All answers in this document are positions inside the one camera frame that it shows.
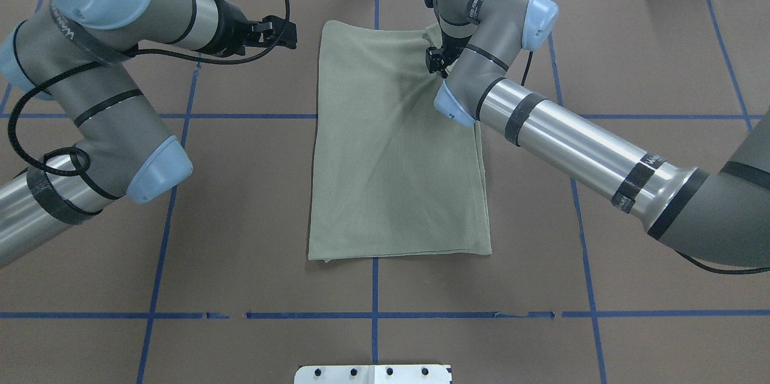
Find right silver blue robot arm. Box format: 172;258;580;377
424;0;769;274

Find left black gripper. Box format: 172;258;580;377
217;2;297;57

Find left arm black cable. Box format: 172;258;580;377
7;0;292;177

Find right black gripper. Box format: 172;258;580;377
425;14;476;79

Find olive green long-sleeve shirt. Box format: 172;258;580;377
308;21;491;262

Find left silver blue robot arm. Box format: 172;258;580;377
1;0;297;267

